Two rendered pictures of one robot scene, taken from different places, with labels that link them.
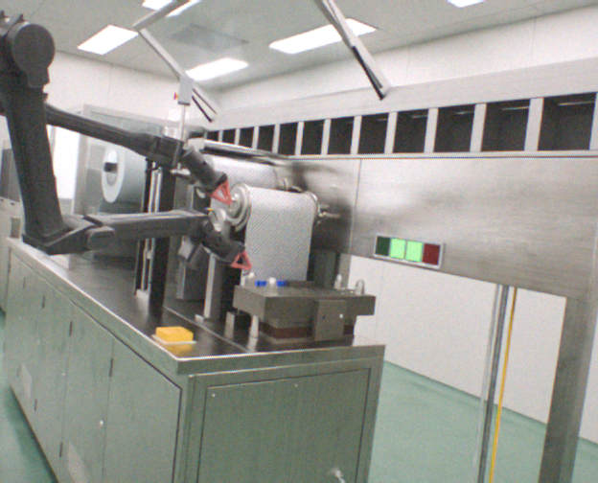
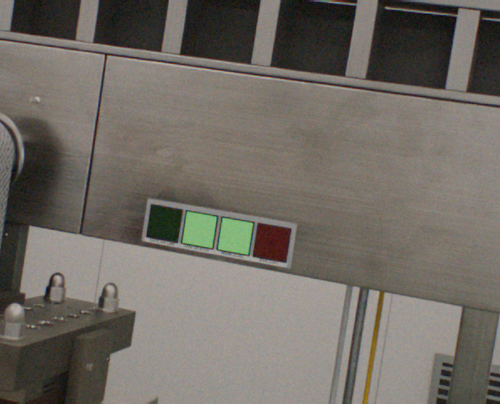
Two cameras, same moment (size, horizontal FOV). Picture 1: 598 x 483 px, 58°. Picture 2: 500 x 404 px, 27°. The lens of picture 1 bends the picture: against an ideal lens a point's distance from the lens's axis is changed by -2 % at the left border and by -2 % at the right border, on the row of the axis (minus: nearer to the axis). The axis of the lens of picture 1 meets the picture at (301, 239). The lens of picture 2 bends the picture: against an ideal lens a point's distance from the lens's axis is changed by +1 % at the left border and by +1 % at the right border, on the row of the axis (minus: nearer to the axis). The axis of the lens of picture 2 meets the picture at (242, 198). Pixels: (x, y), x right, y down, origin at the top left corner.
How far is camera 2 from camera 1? 0.71 m
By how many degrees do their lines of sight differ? 37
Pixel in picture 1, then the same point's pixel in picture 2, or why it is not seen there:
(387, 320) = not seen: outside the picture
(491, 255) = (386, 249)
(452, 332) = not seen: hidden behind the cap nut
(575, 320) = (477, 339)
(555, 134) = (476, 64)
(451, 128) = (288, 23)
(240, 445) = not seen: outside the picture
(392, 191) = (183, 124)
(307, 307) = (64, 353)
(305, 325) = (55, 387)
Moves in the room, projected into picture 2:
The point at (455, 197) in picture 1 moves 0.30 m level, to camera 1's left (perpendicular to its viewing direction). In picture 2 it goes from (319, 151) to (156, 124)
